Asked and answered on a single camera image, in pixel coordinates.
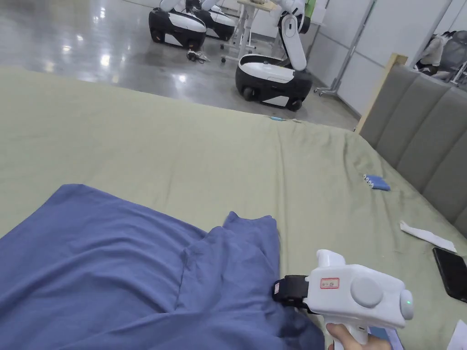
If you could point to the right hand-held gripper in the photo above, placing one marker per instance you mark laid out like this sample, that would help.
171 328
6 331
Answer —
365 291

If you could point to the dark blue shirt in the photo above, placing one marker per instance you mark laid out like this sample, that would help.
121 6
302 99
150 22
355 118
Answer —
120 269

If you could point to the person's right hand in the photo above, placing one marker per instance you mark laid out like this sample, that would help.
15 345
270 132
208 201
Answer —
346 337

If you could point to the white paper strip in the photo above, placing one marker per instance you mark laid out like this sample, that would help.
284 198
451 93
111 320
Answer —
427 235

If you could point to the black phone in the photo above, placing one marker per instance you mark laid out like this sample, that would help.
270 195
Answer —
450 273

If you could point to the white paper sheet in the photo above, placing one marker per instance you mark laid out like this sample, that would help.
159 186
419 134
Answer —
458 337

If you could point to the small blue pack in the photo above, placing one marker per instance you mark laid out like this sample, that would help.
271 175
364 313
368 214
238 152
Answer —
377 182

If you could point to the grey padded headboard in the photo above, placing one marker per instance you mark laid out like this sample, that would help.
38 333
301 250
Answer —
419 138

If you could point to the small pale blue item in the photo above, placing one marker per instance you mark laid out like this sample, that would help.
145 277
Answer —
276 119

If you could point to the white and black wheeled robot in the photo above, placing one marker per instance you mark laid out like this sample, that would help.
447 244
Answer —
175 27
219 22
271 76

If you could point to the bed with pale green sheet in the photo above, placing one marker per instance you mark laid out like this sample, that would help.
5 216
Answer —
164 146

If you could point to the white desk on castors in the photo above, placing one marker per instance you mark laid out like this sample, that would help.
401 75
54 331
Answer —
244 32

